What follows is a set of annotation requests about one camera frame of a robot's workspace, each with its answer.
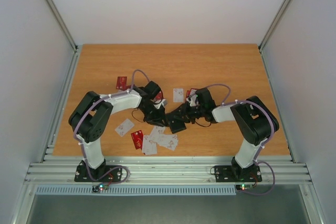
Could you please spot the right frame post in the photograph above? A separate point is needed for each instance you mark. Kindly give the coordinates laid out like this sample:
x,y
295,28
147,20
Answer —
x,y
275,22

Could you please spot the white floral card pile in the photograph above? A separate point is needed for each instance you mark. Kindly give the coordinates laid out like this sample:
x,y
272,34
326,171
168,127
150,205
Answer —
x,y
150,141

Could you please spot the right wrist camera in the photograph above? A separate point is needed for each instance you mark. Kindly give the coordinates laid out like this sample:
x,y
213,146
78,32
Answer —
x,y
192,99

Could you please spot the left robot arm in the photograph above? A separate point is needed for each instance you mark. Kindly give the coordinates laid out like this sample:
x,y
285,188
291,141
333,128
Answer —
x,y
89,120

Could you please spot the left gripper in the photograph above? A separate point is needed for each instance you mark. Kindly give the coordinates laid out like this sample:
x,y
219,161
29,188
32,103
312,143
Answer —
x,y
158,120

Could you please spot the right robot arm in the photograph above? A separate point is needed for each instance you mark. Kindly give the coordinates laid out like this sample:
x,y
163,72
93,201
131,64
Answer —
x,y
255,122

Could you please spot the white floral cards near holder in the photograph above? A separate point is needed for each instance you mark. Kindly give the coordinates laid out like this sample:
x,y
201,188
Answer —
x,y
168,141

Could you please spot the right controller board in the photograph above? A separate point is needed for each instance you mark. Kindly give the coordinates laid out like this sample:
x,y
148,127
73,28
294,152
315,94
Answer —
x,y
245,187

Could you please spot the aluminium table edge rail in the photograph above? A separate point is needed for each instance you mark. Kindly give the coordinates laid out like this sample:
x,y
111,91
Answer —
x,y
164,170

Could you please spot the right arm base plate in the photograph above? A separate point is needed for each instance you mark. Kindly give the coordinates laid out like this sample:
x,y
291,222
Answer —
x,y
229,173

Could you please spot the white floral card front left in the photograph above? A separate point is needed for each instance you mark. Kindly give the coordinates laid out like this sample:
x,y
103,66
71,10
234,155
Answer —
x,y
124,127

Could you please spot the left frame post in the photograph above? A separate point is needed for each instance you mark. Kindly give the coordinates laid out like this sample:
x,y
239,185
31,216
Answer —
x,y
55,12

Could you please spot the black leather card holder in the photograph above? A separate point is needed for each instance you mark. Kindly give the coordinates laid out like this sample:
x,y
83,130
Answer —
x,y
175,122

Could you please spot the controller board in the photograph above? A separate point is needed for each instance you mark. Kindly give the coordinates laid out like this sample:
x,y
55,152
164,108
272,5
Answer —
x,y
101,187
245,187

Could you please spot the red card under pile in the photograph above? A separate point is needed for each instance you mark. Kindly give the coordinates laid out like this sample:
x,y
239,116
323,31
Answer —
x,y
137,138

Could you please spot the red card with white card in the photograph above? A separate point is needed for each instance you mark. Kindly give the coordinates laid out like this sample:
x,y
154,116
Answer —
x,y
190,92

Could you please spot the left controller board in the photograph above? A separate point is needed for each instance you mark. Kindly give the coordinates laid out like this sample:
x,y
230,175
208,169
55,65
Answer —
x,y
101,187

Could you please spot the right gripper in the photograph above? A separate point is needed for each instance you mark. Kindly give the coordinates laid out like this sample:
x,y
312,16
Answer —
x,y
186,113

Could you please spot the red card far left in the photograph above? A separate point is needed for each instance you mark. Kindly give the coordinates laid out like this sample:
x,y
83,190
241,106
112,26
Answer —
x,y
121,83

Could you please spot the frame post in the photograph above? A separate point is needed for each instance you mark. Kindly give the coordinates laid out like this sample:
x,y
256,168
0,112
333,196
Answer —
x,y
55,12
275,22

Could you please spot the white floral card centre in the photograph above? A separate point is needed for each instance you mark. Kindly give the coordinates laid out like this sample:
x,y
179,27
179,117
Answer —
x,y
178,95

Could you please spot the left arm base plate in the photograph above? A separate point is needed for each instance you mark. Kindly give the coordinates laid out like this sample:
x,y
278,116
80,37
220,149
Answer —
x,y
103,174

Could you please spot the grey slotted cable duct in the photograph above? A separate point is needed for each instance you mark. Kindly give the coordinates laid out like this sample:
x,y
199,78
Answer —
x,y
138,190

